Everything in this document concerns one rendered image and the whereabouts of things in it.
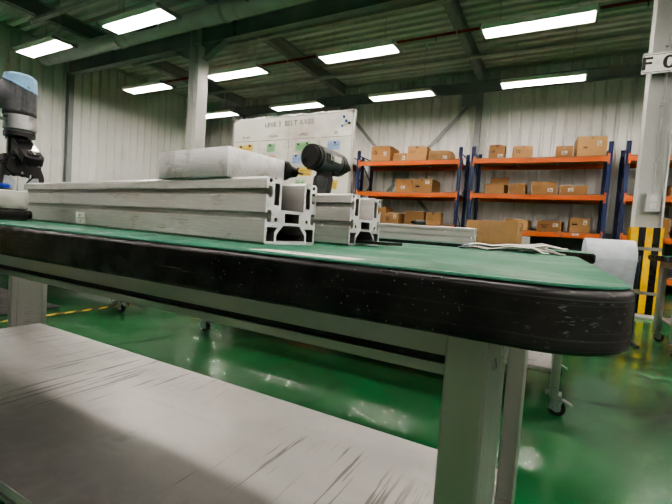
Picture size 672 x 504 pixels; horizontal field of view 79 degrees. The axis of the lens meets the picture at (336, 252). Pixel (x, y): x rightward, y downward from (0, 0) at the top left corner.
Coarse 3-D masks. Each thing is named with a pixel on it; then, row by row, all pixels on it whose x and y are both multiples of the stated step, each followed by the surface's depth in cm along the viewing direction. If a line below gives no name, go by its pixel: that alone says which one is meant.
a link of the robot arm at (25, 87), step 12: (12, 72) 106; (0, 84) 106; (12, 84) 106; (24, 84) 108; (36, 84) 111; (0, 96) 106; (12, 96) 106; (24, 96) 108; (36, 96) 111; (12, 108) 107; (24, 108) 108; (36, 108) 111
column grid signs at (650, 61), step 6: (648, 54) 490; (654, 54) 487; (660, 54) 484; (666, 54) 481; (642, 60) 492; (648, 60) 490; (654, 60) 487; (660, 60) 484; (666, 60) 482; (642, 66) 493; (648, 66) 490; (654, 66) 487; (660, 66) 484; (666, 66) 482; (642, 72) 493; (648, 72) 490; (654, 72) 487; (660, 72) 484
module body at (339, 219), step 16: (320, 208) 69; (336, 208) 67; (352, 208) 67; (368, 208) 72; (320, 224) 69; (336, 224) 68; (352, 224) 67; (368, 224) 71; (320, 240) 69; (336, 240) 67; (352, 240) 67; (368, 240) 73
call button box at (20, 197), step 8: (0, 192) 79; (8, 192) 80; (16, 192) 82; (24, 192) 83; (0, 200) 80; (8, 200) 81; (16, 200) 82; (24, 200) 83; (0, 208) 80; (8, 208) 81; (16, 208) 82; (24, 208) 83; (0, 216) 80; (8, 216) 81; (16, 216) 82; (24, 216) 83
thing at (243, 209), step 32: (32, 192) 95; (64, 192) 85; (96, 192) 77; (128, 192) 71; (160, 192) 65; (192, 192) 60; (224, 192) 56; (256, 192) 52; (288, 192) 57; (96, 224) 75; (128, 224) 69; (160, 224) 63; (192, 224) 58; (224, 224) 54; (256, 224) 51; (288, 224) 54
